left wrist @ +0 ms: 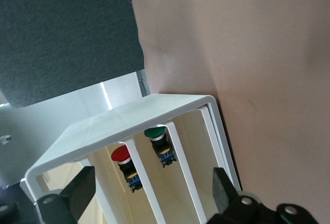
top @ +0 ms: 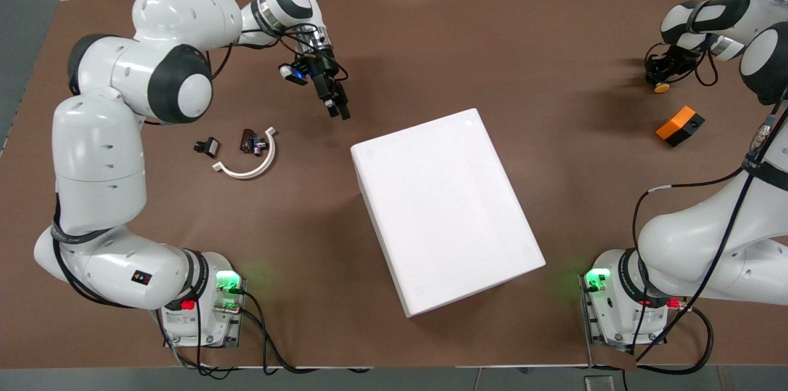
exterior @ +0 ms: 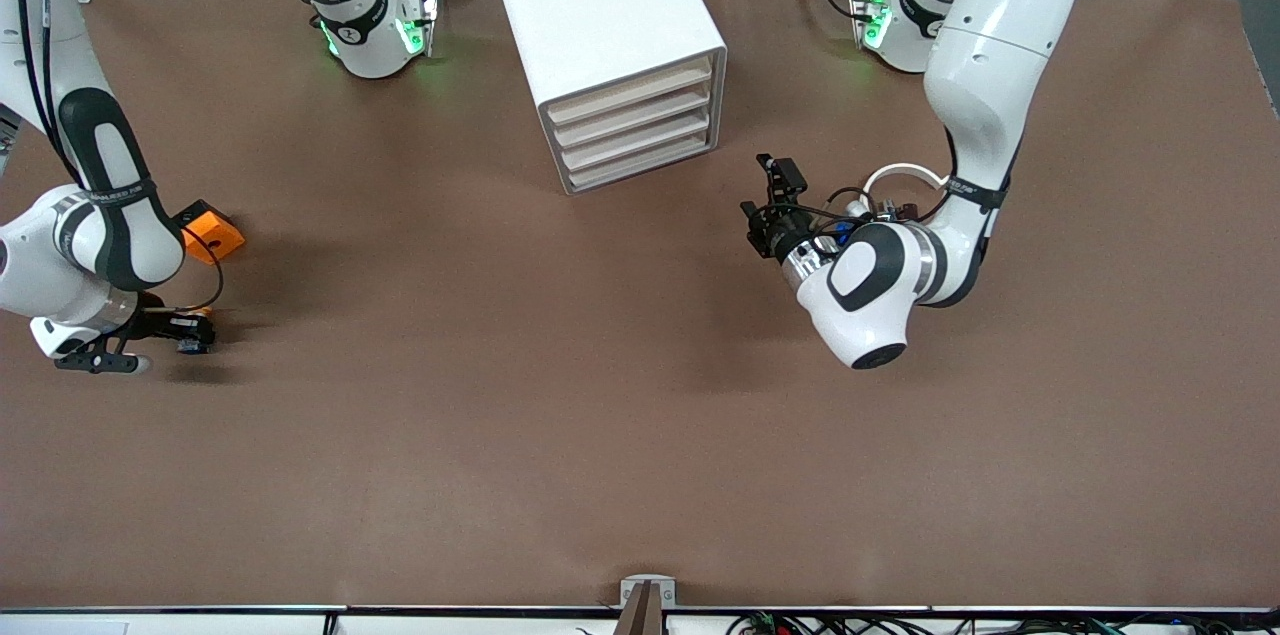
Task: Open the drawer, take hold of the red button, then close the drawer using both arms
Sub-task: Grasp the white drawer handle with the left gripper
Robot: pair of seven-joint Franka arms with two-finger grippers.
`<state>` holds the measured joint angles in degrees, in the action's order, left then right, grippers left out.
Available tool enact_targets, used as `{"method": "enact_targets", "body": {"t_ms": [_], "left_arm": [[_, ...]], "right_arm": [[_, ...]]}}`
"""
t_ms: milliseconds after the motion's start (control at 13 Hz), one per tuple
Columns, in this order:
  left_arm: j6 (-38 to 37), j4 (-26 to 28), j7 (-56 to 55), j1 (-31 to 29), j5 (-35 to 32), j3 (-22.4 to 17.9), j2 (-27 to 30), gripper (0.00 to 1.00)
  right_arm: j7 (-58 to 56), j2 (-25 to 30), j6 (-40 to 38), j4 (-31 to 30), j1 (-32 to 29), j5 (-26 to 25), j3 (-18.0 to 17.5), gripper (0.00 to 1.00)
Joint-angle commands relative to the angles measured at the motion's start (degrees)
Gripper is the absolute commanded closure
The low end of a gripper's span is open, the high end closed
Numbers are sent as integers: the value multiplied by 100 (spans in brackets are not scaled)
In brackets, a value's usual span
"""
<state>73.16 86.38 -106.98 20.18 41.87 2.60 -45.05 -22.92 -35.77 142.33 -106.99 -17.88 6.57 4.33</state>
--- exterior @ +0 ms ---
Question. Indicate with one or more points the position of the yellow push button switch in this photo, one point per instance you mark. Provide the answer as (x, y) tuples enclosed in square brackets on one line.
[(192, 335)]

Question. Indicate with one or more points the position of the white plastic drawer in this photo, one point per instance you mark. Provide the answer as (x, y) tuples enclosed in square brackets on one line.
[(632, 141), (635, 162), (630, 118), (630, 95)]

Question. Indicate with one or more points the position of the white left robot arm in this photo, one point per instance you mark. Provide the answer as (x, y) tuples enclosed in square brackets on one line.
[(1000, 65)]

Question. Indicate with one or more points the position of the orange box with hole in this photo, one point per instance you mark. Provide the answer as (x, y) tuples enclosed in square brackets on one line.
[(215, 237)]

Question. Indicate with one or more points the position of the dark brown small component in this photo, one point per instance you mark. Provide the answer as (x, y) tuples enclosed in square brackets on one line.
[(900, 209)]

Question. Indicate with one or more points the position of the brown table mat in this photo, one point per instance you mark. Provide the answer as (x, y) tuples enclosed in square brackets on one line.
[(640, 435)]

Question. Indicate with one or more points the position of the grey metal mount bracket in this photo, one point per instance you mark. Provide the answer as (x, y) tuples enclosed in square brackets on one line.
[(650, 583)]

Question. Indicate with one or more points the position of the white table edge rail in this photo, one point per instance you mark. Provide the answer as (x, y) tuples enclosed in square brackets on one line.
[(450, 625)]

